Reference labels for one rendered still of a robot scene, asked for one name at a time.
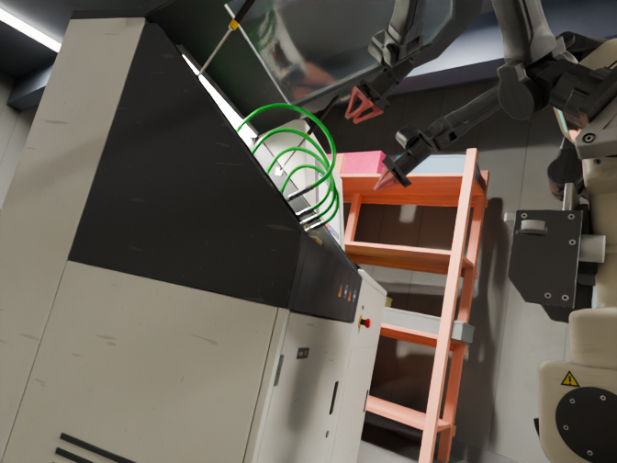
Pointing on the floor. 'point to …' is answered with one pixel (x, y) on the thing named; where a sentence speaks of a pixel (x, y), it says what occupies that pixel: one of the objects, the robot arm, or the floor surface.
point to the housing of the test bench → (57, 186)
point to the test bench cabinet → (149, 374)
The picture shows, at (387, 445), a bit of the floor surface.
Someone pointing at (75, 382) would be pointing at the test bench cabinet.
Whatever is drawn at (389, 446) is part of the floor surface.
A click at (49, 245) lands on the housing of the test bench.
